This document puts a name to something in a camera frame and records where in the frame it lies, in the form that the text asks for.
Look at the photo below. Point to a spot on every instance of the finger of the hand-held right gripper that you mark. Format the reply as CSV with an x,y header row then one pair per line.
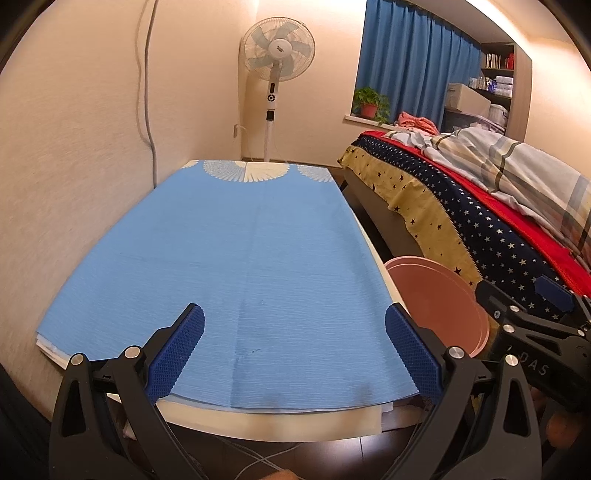
x,y
556,290
503,302

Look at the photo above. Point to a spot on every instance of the row of books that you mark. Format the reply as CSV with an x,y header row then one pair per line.
x,y
496,61

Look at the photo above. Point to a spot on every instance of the white standing fan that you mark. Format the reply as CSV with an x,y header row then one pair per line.
x,y
277,46

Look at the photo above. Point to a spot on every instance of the plaid light quilt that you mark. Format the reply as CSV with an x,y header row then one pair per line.
x,y
508,161

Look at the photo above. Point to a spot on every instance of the beige storage box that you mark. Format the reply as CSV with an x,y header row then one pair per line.
x,y
466,94

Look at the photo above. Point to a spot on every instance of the person's left hand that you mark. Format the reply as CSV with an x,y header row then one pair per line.
x,y
282,475

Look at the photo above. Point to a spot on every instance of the pink clothing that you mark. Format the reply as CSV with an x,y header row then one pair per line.
x,y
415,122

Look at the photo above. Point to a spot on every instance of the person's right hand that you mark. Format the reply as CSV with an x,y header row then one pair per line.
x,y
561,429

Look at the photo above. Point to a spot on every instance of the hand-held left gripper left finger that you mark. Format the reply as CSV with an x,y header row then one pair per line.
x,y
178,350

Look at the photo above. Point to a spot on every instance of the bed with star blanket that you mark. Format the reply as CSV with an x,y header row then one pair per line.
x,y
438,203

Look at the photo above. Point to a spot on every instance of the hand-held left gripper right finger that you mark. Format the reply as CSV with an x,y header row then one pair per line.
x,y
413,350

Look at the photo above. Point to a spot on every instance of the white windowsill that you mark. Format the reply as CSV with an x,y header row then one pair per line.
x,y
364,121

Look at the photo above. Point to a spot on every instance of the pink plastic bin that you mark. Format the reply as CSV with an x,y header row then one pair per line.
x,y
434,300

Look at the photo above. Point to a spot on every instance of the red blanket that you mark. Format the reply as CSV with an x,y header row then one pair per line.
x,y
561,263

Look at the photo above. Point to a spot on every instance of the potted green plant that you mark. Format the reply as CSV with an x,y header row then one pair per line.
x,y
369,108

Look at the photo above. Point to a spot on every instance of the grey bed base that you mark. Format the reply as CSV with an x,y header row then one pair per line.
x,y
383,217

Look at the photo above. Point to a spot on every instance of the blue tablecloth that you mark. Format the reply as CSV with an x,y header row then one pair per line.
x,y
231,254

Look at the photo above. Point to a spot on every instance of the white packages on shelf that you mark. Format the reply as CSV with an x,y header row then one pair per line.
x,y
501,85

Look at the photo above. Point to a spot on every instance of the blue curtain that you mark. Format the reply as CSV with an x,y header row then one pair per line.
x,y
411,60

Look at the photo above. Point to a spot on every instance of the clear lidded storage box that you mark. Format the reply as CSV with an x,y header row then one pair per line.
x,y
498,116

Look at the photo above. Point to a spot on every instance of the wooden bookshelf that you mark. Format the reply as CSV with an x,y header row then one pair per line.
x,y
519,92

